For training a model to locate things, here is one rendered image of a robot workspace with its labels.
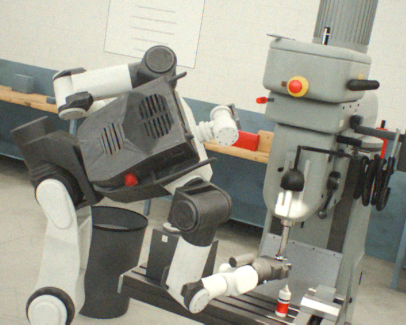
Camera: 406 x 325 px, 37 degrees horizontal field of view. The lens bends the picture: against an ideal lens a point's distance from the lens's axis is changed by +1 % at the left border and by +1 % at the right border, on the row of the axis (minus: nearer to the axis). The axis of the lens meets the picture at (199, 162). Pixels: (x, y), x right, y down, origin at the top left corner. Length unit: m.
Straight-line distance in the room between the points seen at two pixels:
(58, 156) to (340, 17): 1.08
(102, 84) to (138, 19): 5.39
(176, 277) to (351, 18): 1.08
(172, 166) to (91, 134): 0.23
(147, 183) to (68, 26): 6.11
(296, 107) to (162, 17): 5.15
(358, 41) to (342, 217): 0.69
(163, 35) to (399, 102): 2.65
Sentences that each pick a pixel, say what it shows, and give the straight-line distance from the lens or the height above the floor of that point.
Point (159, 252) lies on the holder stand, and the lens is 2.25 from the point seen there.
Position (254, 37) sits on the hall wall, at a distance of 6.55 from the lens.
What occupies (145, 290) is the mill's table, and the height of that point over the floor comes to 0.92.
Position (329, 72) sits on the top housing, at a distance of 1.81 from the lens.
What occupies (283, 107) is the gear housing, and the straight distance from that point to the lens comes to 1.94.
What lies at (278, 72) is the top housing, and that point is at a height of 1.79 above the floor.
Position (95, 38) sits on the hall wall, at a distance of 7.42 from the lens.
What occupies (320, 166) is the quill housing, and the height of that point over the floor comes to 1.51.
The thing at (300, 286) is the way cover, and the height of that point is 0.97.
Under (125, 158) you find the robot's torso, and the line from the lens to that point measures 1.55.
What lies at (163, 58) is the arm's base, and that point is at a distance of 1.72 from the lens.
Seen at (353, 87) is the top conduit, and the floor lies 1.79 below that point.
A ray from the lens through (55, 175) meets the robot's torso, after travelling 1.74.
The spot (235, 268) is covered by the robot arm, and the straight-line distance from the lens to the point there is 1.97.
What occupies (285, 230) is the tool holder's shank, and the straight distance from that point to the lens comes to 2.12.
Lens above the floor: 1.85
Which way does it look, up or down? 11 degrees down
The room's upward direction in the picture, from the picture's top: 9 degrees clockwise
